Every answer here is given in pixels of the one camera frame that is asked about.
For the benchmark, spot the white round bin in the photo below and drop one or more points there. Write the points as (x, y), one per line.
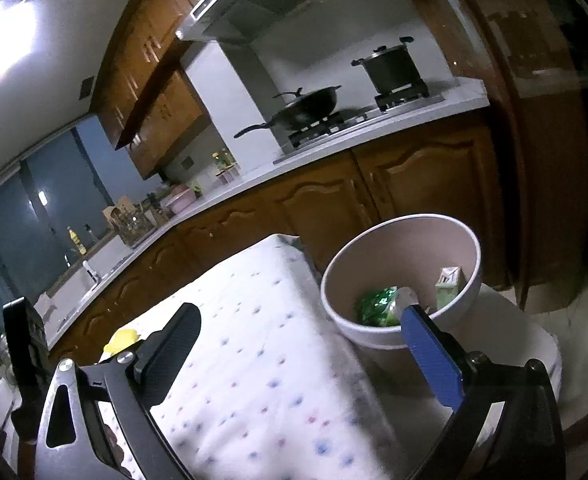
(404, 245)

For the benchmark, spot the ceiling lamp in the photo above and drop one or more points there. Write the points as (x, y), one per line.
(4, 40)

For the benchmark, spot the gas stove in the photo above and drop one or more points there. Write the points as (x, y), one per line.
(334, 125)

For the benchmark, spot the green snack packet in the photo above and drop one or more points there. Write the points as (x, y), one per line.
(374, 305)

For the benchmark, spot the wooden wall cabinets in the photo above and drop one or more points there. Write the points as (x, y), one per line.
(144, 60)

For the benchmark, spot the sink faucet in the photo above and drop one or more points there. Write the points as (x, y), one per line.
(90, 271)

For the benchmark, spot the seasoning bottle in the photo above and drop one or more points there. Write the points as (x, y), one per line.
(230, 162)
(220, 165)

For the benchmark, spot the black wok with lid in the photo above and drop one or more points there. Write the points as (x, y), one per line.
(309, 107)

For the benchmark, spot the wall socket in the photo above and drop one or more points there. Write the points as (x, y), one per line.
(188, 163)

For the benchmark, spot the green and cream carton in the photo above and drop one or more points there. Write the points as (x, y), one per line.
(449, 292)

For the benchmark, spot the white stool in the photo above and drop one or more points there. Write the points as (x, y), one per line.
(514, 330)

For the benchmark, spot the steel range hood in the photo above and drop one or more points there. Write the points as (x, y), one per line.
(274, 0)

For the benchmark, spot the kitchen window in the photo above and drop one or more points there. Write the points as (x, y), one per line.
(24, 220)

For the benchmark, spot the white paper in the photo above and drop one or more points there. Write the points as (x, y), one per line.
(406, 300)

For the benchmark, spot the yellow oil bottle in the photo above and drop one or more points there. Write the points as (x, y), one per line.
(76, 242)

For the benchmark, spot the white dotted cloth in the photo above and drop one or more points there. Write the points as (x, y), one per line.
(249, 360)

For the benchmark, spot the wooden lower kitchen cabinets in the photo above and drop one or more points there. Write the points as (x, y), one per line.
(324, 200)

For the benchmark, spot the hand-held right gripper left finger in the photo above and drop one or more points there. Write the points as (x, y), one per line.
(174, 340)

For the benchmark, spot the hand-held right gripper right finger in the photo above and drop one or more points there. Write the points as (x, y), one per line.
(429, 360)

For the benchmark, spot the black cooking pot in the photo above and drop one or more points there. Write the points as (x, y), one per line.
(391, 70)

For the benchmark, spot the pink container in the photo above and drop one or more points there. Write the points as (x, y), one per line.
(180, 200)

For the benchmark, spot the dish rack with utensils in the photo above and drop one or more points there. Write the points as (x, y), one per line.
(134, 222)

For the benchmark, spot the yellow crumpled paper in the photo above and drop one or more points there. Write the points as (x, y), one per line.
(121, 341)

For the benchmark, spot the wooden glass-panel door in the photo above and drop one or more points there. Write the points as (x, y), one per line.
(524, 160)

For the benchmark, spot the white kitchen countertop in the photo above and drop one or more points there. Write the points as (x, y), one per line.
(254, 180)

